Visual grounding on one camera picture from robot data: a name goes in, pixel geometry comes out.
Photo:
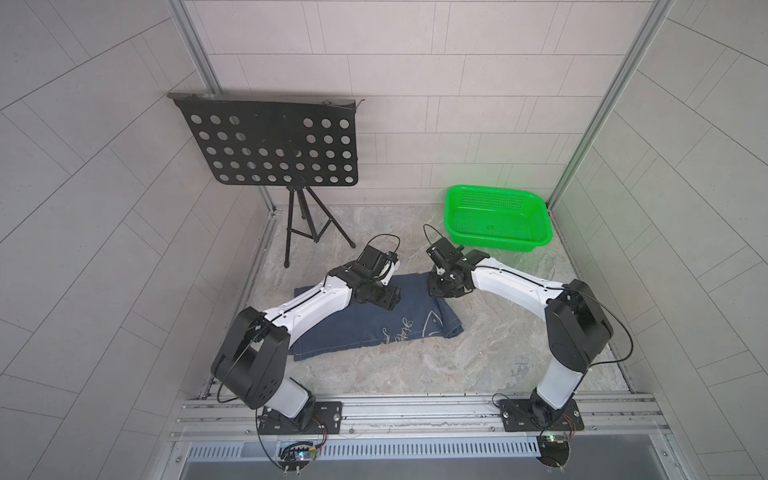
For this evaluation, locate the aluminium front rail frame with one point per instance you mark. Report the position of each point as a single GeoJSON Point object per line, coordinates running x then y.
{"type": "Point", "coordinates": [414, 427]}

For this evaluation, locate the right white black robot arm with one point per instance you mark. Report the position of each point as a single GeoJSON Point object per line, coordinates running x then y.
{"type": "Point", "coordinates": [576, 324]}

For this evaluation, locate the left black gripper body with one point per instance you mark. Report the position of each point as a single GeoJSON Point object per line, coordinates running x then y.
{"type": "Point", "coordinates": [378, 293]}

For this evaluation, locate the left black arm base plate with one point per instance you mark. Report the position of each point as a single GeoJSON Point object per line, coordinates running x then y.
{"type": "Point", "coordinates": [316, 418]}

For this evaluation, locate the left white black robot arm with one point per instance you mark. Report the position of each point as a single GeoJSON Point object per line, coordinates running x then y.
{"type": "Point", "coordinates": [252, 358]}

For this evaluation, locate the green circuit board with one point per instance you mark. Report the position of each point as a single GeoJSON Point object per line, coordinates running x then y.
{"type": "Point", "coordinates": [554, 452]}
{"type": "Point", "coordinates": [297, 456]}

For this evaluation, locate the black perforated music stand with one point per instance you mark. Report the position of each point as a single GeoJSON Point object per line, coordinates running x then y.
{"type": "Point", "coordinates": [298, 145]}

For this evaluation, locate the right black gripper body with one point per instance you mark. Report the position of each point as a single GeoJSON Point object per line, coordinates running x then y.
{"type": "Point", "coordinates": [443, 285]}

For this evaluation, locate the dark blue embroidered pillowcase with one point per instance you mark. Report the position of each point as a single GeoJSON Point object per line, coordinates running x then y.
{"type": "Point", "coordinates": [416, 316]}

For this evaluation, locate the right green circuit board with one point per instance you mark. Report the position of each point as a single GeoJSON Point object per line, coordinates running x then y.
{"type": "Point", "coordinates": [554, 452]}

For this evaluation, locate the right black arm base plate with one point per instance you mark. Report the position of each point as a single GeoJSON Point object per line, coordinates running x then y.
{"type": "Point", "coordinates": [526, 415]}

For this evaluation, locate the left green circuit board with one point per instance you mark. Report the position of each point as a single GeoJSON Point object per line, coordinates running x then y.
{"type": "Point", "coordinates": [297, 456]}

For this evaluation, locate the green plastic basket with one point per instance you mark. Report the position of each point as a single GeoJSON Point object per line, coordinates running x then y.
{"type": "Point", "coordinates": [497, 218]}

